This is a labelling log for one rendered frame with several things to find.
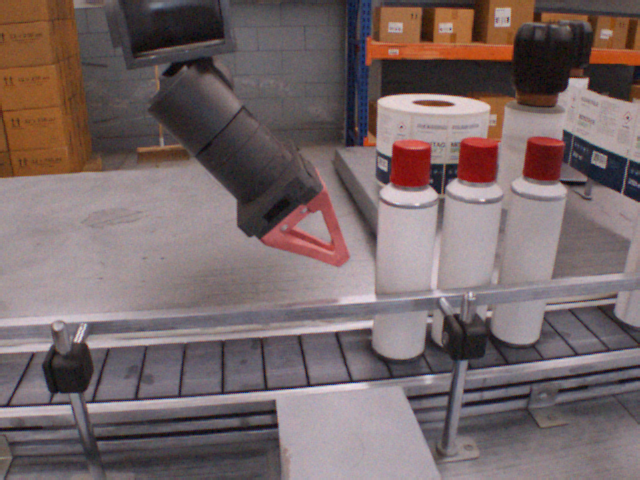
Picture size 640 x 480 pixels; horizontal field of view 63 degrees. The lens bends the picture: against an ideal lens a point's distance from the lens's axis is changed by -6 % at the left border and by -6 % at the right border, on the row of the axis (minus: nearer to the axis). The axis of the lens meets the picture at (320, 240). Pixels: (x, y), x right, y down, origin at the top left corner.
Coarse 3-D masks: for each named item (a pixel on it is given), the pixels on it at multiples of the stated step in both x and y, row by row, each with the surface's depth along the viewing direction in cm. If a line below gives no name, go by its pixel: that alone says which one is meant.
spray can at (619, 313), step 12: (636, 228) 54; (636, 240) 54; (636, 252) 54; (636, 264) 54; (624, 300) 56; (636, 300) 55; (624, 312) 56; (636, 312) 55; (624, 324) 57; (636, 324) 56
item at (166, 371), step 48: (288, 336) 56; (576, 336) 55; (624, 336) 55; (0, 384) 48; (96, 384) 48; (144, 384) 48; (192, 384) 49; (240, 384) 49; (288, 384) 49; (336, 384) 49
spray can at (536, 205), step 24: (528, 144) 47; (552, 144) 46; (528, 168) 48; (552, 168) 47; (528, 192) 48; (552, 192) 47; (528, 216) 48; (552, 216) 48; (504, 240) 52; (528, 240) 49; (552, 240) 49; (504, 264) 52; (528, 264) 50; (552, 264) 50; (504, 312) 53; (528, 312) 52; (504, 336) 54; (528, 336) 53
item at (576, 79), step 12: (564, 24) 102; (576, 24) 100; (588, 24) 101; (576, 36) 101; (588, 36) 101; (576, 48) 102; (588, 48) 103; (576, 60) 103; (588, 60) 104; (576, 72) 104; (576, 84) 104
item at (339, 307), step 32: (480, 288) 48; (512, 288) 48; (544, 288) 48; (576, 288) 49; (608, 288) 50; (0, 320) 43; (32, 320) 43; (64, 320) 43; (96, 320) 43; (128, 320) 44; (160, 320) 44; (192, 320) 44; (224, 320) 45; (256, 320) 45; (288, 320) 46
